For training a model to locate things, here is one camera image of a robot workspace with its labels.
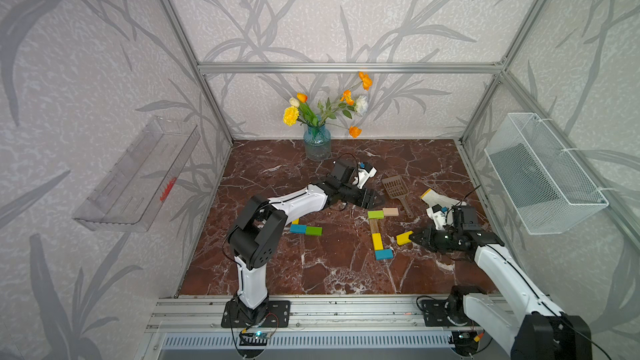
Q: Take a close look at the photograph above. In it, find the light green block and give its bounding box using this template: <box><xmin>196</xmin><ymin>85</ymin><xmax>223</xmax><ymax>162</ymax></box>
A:
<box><xmin>368</xmin><ymin>210</ymin><xmax>385</xmax><ymax>220</ymax></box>

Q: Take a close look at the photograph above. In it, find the yellow block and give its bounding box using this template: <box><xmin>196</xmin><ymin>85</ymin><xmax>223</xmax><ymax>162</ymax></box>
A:
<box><xmin>396</xmin><ymin>231</ymin><xmax>413</xmax><ymax>246</ymax></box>
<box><xmin>372</xmin><ymin>233</ymin><xmax>384</xmax><ymax>252</ymax></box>

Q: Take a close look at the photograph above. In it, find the tan wooden block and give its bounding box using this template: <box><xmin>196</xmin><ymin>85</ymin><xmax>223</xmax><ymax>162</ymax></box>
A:
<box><xmin>368</xmin><ymin>219</ymin><xmax>380</xmax><ymax>234</ymax></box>
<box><xmin>383</xmin><ymin>208</ymin><xmax>399</xmax><ymax>218</ymax></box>

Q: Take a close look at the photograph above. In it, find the teal block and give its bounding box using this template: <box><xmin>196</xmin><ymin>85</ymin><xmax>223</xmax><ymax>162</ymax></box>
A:
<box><xmin>374</xmin><ymin>249</ymin><xmax>394</xmax><ymax>261</ymax></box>
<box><xmin>289</xmin><ymin>224</ymin><xmax>307</xmax><ymax>234</ymax></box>

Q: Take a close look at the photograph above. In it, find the yellow block front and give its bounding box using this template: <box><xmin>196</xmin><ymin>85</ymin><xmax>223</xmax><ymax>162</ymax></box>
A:
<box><xmin>372</xmin><ymin>233</ymin><xmax>384</xmax><ymax>252</ymax></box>

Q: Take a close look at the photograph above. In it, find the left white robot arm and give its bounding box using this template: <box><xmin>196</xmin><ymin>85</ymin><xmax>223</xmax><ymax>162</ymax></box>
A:
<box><xmin>226</xmin><ymin>178</ymin><xmax>385</xmax><ymax>311</ymax></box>

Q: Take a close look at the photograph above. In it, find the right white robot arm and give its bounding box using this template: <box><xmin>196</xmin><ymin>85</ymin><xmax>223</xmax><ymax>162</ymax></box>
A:
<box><xmin>409</xmin><ymin>227</ymin><xmax>593</xmax><ymax>359</ymax></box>

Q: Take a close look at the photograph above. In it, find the white glove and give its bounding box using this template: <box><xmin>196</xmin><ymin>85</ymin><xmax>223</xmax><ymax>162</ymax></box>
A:
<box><xmin>421</xmin><ymin>188</ymin><xmax>467</xmax><ymax>208</ymax></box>

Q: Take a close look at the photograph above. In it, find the blue glass vase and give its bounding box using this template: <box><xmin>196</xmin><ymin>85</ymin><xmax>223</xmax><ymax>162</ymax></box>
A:
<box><xmin>303</xmin><ymin>125</ymin><xmax>332</xmax><ymax>162</ymax></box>

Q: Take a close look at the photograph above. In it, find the brown slotted wooden tray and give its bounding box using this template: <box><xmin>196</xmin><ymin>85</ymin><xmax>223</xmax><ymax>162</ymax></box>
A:
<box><xmin>382</xmin><ymin>175</ymin><xmax>414</xmax><ymax>218</ymax></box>

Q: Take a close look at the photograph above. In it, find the artificial flower bouquet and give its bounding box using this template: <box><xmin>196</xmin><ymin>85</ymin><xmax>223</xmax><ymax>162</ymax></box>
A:
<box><xmin>283</xmin><ymin>72</ymin><xmax>373</xmax><ymax>139</ymax></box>

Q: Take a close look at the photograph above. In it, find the left circuit board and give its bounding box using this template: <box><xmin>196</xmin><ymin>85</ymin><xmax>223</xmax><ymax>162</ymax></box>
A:
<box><xmin>238</xmin><ymin>329</ymin><xmax>276</xmax><ymax>347</ymax></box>

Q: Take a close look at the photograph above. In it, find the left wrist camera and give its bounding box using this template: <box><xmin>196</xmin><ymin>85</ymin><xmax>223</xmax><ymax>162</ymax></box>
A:
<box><xmin>328</xmin><ymin>159</ymin><xmax>359</xmax><ymax>187</ymax></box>

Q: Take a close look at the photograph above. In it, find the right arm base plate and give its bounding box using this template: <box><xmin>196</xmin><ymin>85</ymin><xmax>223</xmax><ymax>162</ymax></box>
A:
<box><xmin>417</xmin><ymin>297</ymin><xmax>484</xmax><ymax>332</ymax></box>

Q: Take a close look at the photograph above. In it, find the white wire mesh basket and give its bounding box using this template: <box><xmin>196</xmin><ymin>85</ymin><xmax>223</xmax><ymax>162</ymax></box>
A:
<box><xmin>485</xmin><ymin>113</ymin><xmax>609</xmax><ymax>235</ymax></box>

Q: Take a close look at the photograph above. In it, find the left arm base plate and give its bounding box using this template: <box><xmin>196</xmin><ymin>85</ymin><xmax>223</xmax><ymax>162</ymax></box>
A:
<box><xmin>221</xmin><ymin>298</ymin><xmax>291</xmax><ymax>329</ymax></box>

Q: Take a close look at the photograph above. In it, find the clear plastic wall shelf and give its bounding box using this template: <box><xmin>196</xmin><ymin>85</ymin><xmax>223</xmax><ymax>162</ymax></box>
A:
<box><xmin>73</xmin><ymin>116</ymin><xmax>201</xmax><ymax>233</ymax></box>

